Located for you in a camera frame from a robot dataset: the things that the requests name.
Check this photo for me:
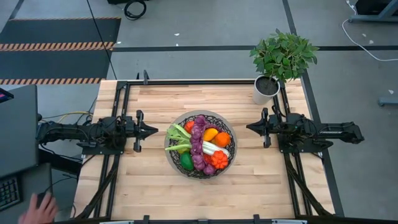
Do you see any round grey placemat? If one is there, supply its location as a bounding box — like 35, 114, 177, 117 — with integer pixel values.
164, 109, 239, 180

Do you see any green white celery bunch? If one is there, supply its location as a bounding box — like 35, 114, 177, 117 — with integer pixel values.
164, 123, 231, 157

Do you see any dark grey workstation shelf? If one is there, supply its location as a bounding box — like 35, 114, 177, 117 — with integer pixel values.
0, 84, 40, 179

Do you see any orange fruit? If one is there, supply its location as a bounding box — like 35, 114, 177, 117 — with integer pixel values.
213, 131, 232, 148

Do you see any white floor cable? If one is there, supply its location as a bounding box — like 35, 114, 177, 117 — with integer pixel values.
341, 0, 398, 62

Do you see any grey desk leg frame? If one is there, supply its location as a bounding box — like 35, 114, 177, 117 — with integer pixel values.
348, 0, 398, 24

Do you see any black computer keyboard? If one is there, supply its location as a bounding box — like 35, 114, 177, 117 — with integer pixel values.
0, 175, 22, 212

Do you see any green plant in white pot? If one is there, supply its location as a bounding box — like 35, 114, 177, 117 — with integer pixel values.
249, 28, 320, 106

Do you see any person's hand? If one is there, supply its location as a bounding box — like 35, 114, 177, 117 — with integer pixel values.
17, 192, 59, 224

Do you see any blue lit screen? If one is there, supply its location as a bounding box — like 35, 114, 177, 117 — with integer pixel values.
0, 88, 15, 103

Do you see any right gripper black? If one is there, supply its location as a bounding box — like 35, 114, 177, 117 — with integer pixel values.
246, 107, 281, 149

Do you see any grey furniture foot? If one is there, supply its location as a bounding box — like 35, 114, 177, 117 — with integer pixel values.
377, 96, 398, 107

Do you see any yellow floor cable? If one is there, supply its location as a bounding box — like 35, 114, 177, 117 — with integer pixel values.
40, 110, 94, 127

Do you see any orange ribbed pumpkin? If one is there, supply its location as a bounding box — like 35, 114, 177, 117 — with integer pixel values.
210, 150, 229, 170

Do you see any black hazard-striped floor mat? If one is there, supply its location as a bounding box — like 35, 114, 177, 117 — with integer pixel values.
0, 17, 122, 85

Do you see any green bell pepper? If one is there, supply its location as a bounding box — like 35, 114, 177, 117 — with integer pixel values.
180, 151, 195, 171

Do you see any grey workstation desk surface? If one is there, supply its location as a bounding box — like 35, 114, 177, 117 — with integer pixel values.
0, 163, 54, 224

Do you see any purple grape bunch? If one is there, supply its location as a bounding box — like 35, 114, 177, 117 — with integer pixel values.
190, 114, 218, 175

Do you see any black coiled cable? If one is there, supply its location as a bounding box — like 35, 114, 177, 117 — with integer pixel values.
123, 0, 147, 21

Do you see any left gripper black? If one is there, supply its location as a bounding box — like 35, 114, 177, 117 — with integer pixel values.
123, 109, 159, 153

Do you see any black computer mouse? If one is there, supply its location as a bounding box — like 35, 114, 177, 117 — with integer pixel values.
35, 192, 51, 208

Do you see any small yellow lemon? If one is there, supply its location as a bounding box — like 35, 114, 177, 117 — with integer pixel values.
203, 127, 219, 142

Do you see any black aluminium table frame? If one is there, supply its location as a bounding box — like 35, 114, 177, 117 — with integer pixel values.
74, 70, 336, 224

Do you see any thin black hanging cable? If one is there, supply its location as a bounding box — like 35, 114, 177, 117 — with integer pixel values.
85, 0, 118, 80

